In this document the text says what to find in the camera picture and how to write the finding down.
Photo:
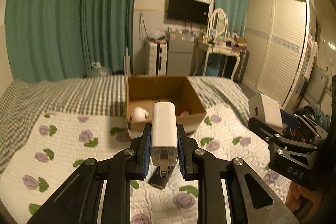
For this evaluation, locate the grey checked bed sheet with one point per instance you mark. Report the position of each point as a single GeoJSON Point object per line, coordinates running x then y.
{"type": "Point", "coordinates": [22, 103]}

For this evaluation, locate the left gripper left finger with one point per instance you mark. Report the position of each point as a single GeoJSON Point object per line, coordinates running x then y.
{"type": "Point", "coordinates": [99, 191]}

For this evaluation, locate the dark suitcase by wardrobe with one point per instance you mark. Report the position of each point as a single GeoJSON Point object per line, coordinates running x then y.
{"type": "Point", "coordinates": [239, 72]}

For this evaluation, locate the oval vanity mirror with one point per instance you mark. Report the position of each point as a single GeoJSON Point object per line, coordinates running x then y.
{"type": "Point", "coordinates": [218, 23]}

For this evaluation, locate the clear water jug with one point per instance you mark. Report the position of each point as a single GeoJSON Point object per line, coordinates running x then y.
{"type": "Point", "coordinates": [99, 71]}

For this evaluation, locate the open cardboard box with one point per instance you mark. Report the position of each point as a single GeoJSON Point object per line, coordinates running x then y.
{"type": "Point", "coordinates": [145, 91]}

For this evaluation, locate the white hair-dryer-shaped bottle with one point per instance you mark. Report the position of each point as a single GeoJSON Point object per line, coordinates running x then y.
{"type": "Point", "coordinates": [139, 114]}

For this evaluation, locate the large green curtain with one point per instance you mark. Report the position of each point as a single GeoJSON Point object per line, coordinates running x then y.
{"type": "Point", "coordinates": [59, 39]}

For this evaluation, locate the floral white quilt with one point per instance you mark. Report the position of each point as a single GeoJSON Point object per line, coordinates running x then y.
{"type": "Point", "coordinates": [59, 143]}

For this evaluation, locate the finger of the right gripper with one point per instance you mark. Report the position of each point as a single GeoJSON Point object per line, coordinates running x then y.
{"type": "Point", "coordinates": [269, 135]}
{"type": "Point", "coordinates": [308, 126]}

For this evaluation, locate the white rectangular power bank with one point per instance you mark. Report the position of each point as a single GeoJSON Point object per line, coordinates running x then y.
{"type": "Point", "coordinates": [164, 137]}

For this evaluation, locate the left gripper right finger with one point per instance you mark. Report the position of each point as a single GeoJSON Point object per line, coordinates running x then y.
{"type": "Point", "coordinates": [229, 191]}

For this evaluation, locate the white charger adapter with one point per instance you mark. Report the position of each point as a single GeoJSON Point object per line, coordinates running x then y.
{"type": "Point", "coordinates": [266, 110]}

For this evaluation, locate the dark patterned bag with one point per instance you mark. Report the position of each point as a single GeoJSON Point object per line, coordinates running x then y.
{"type": "Point", "coordinates": [314, 114]}

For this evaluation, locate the white louvred wardrobe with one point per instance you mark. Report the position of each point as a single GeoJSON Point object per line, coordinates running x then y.
{"type": "Point", "coordinates": [277, 32]}

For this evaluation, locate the black wall television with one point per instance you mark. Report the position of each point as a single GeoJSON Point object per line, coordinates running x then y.
{"type": "Point", "coordinates": [188, 11]}

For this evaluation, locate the white suitcase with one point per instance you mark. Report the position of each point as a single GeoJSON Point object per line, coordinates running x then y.
{"type": "Point", "coordinates": [155, 58]}

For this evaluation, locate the white dressing table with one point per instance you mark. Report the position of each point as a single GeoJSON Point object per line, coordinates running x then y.
{"type": "Point", "coordinates": [209, 48]}

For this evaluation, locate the blue waste basket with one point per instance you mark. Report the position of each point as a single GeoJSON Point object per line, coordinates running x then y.
{"type": "Point", "coordinates": [212, 70]}

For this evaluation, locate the white flat mop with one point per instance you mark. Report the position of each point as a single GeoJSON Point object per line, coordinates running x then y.
{"type": "Point", "coordinates": [127, 61]}

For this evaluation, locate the grey small refrigerator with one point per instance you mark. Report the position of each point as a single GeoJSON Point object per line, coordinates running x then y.
{"type": "Point", "coordinates": [180, 54]}

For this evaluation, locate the white bottle red cap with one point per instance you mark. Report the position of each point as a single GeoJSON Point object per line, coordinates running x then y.
{"type": "Point", "coordinates": [185, 113]}

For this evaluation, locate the person's right hand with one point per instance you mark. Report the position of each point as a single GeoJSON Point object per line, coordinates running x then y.
{"type": "Point", "coordinates": [297, 192]}

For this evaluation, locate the black remote control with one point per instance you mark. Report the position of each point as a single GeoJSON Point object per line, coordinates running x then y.
{"type": "Point", "coordinates": [158, 181]}

